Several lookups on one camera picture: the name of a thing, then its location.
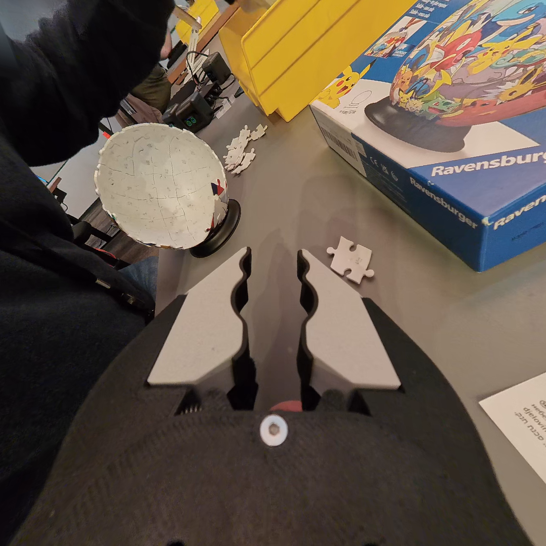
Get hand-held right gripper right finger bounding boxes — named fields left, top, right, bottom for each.
left=296, top=249, right=403, bottom=412

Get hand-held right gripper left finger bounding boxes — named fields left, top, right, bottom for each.
left=146, top=246, right=258, bottom=411

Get white joined puzzle pieces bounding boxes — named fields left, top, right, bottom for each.
left=326, top=236, right=375, bottom=285

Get colourful puzzle ball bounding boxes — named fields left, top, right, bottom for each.
left=95, top=122, right=229, bottom=251

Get heap of white puzzle pieces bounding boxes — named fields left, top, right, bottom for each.
left=223, top=124, right=269, bottom=175

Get yellow cardboard box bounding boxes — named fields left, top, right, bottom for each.
left=218, top=0, right=421, bottom=123

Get person's left forearm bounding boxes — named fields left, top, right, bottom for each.
left=0, top=0, right=176, bottom=168

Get black round ball stand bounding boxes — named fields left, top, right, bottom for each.
left=189, top=198, right=242, bottom=259

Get blue white puzzle box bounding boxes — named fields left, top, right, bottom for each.
left=309, top=0, right=546, bottom=273

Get person's blue jeans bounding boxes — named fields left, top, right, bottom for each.
left=119, top=256, right=160, bottom=300

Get metal key clip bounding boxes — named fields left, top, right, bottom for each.
left=93, top=277, right=138, bottom=309

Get white printed paper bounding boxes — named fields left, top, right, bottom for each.
left=479, top=372, right=546, bottom=485

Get black charger with green display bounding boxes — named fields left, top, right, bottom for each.
left=162, top=92, right=215, bottom=132

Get black electronic device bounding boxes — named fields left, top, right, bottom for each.
left=200, top=52, right=233, bottom=84

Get white desk stand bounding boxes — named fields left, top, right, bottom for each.
left=173, top=6, right=204, bottom=78

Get small yellow bin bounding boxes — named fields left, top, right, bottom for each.
left=176, top=0, right=221, bottom=40

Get black charger with cables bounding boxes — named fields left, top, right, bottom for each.
left=185, top=50, right=240, bottom=117

